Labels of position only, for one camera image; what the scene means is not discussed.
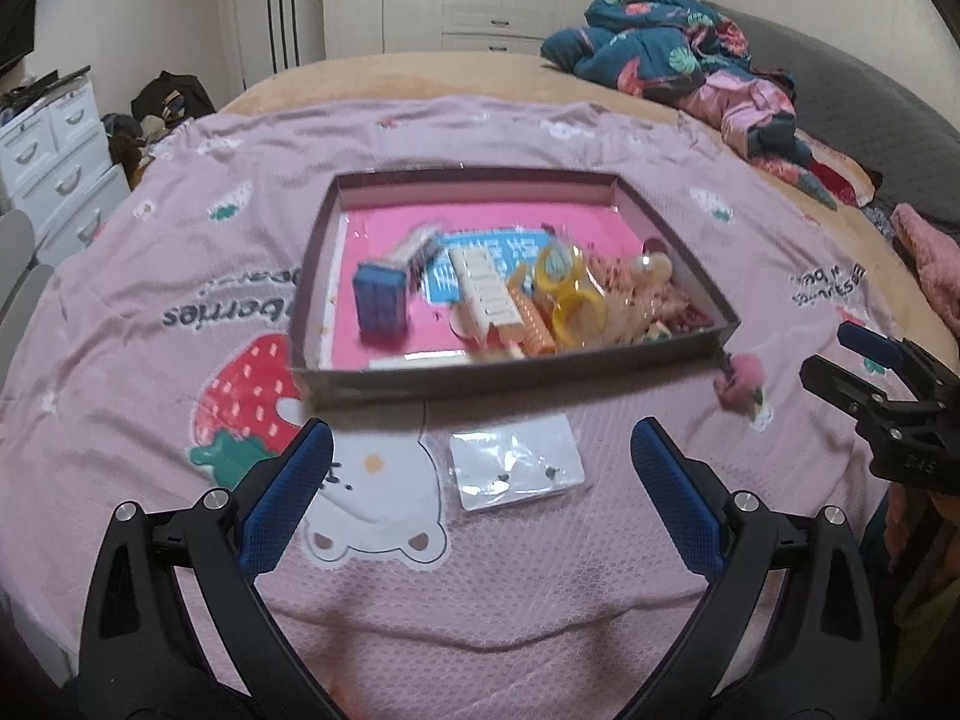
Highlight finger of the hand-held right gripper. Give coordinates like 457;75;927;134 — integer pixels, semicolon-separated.
837;320;960;395
799;355;917;430

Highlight brown cardboard box tray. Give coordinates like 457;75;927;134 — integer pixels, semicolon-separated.
289;167;742;415

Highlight bag of yellow hair clips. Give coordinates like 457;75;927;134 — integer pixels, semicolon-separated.
534;240;607;350

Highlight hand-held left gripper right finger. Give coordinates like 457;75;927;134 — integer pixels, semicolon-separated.
622;416;882;720

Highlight white drawer cabinet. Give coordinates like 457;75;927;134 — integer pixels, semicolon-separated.
0;75;133;257

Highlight pink strawberry print blanket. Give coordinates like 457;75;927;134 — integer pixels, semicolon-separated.
0;96;925;665

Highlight grey chair back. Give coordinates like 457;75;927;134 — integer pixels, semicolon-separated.
0;264;57;377
0;211;37;316

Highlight small blue box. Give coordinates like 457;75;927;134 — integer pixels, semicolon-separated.
352;261;412;347

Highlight pink pompom hair tie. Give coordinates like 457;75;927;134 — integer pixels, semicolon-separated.
712;352;768;416

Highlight pile of clothes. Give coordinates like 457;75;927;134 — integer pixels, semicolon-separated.
101;112;164;190

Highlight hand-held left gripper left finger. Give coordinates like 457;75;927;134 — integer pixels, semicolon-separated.
75;418;353;720

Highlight grey sofa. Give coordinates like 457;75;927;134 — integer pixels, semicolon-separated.
703;0;960;235

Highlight hanging dark straps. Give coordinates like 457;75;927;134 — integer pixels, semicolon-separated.
232;0;325;77

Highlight dark bag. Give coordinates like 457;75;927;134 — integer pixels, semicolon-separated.
131;71;218;130

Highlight pink paper sheet blue label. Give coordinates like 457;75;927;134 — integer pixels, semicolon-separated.
321;201;655;374

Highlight white earring card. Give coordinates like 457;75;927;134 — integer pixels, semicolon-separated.
448;416;586;514

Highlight pink fluffy cloth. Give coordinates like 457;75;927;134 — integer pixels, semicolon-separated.
889;202;960;340

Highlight beige bed sheet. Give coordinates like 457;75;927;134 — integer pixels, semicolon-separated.
216;52;960;362

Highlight pearl hair accessory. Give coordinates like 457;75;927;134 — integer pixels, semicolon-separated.
630;240;677;287

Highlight teal floral quilt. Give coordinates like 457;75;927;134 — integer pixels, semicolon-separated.
541;0;839;209

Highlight orange spiral hair tie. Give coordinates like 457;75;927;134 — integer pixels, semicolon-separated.
506;270;560;356

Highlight beige floral scrunchie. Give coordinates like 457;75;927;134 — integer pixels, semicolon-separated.
592;255;715;347

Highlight white claw hair clip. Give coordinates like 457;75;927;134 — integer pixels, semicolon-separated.
448;246;530;350

